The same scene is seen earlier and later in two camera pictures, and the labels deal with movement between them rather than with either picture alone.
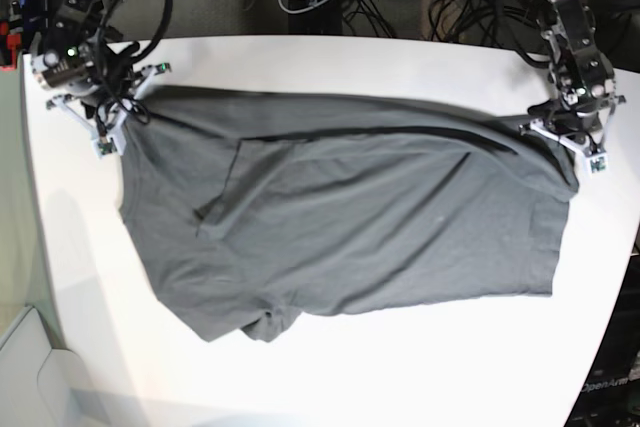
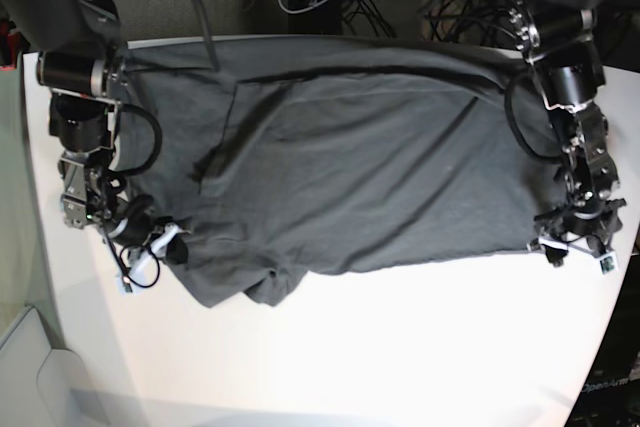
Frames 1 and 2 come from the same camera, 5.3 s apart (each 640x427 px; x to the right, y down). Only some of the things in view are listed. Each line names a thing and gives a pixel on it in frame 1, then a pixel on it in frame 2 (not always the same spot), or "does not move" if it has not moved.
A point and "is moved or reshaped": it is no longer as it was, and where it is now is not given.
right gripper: [76, 68] → [87, 199]
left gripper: [583, 96] → [590, 209]
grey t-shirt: [261, 206] is moved or reshaped
